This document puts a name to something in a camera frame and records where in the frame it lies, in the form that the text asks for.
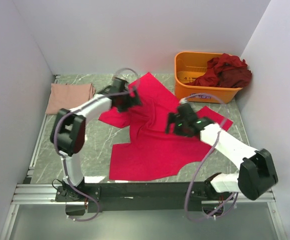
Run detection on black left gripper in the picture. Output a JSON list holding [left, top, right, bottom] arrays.
[[116, 85, 142, 114]]

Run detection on bright red t shirt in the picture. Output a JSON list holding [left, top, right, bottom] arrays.
[[98, 71, 234, 182]]

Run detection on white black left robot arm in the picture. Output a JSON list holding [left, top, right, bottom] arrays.
[[50, 77, 142, 201]]

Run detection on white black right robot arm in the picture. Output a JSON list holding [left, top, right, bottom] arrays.
[[165, 102, 279, 201]]

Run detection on orange plastic basket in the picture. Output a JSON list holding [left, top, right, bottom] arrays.
[[174, 51, 241, 104]]

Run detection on folded pink t shirt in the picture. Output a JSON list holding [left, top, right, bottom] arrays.
[[45, 83, 96, 115]]

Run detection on dark red crumpled t shirt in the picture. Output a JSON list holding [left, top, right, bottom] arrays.
[[188, 53, 252, 88]]

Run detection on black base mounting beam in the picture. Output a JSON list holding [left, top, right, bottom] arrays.
[[54, 181, 236, 216]]

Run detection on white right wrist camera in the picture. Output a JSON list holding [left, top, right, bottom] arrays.
[[179, 98, 190, 105]]

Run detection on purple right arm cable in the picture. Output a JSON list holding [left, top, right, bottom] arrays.
[[183, 96, 238, 223]]

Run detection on aluminium frame rail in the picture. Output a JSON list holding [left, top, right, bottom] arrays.
[[11, 74, 61, 206]]

